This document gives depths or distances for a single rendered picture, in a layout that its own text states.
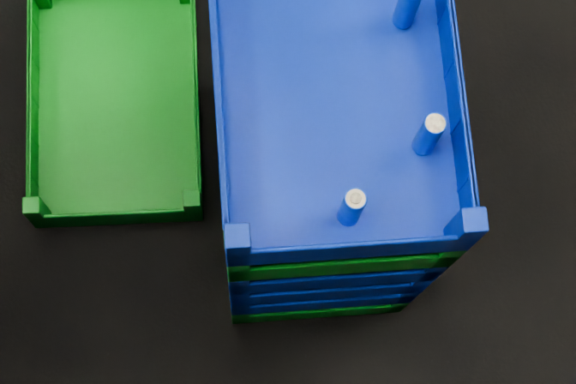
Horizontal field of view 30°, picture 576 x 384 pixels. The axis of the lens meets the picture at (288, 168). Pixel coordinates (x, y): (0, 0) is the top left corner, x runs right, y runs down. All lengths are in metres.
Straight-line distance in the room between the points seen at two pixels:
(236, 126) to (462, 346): 0.50
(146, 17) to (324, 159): 0.53
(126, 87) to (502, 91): 0.47
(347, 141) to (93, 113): 0.51
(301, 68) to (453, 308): 0.48
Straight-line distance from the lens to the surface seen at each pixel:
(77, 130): 1.34
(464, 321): 1.30
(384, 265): 0.94
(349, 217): 0.85
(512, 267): 1.33
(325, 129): 0.91
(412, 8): 0.90
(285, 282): 0.99
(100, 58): 1.36
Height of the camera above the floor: 1.27
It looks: 75 degrees down
